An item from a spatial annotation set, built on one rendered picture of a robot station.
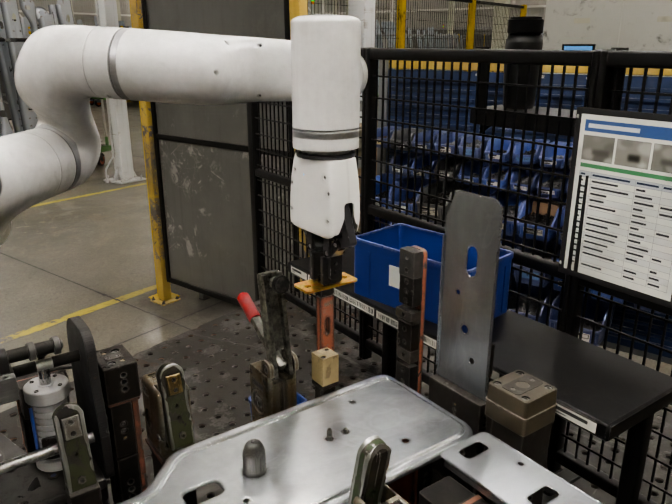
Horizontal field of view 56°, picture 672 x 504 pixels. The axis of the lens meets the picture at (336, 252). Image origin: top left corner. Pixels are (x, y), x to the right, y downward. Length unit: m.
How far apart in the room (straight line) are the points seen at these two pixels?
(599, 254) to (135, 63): 0.83
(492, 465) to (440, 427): 0.11
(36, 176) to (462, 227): 0.63
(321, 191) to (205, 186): 2.81
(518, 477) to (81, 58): 0.79
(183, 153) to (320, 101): 2.94
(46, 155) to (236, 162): 2.44
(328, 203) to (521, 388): 0.44
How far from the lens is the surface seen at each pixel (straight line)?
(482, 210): 0.99
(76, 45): 0.89
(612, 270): 1.21
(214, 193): 3.52
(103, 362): 0.99
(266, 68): 0.87
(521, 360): 1.17
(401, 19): 5.94
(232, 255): 3.54
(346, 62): 0.76
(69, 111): 0.94
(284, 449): 0.96
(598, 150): 1.19
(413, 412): 1.04
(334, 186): 0.77
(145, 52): 0.84
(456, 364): 1.11
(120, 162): 7.85
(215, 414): 1.61
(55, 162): 0.97
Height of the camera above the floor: 1.56
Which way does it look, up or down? 18 degrees down
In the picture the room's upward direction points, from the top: straight up
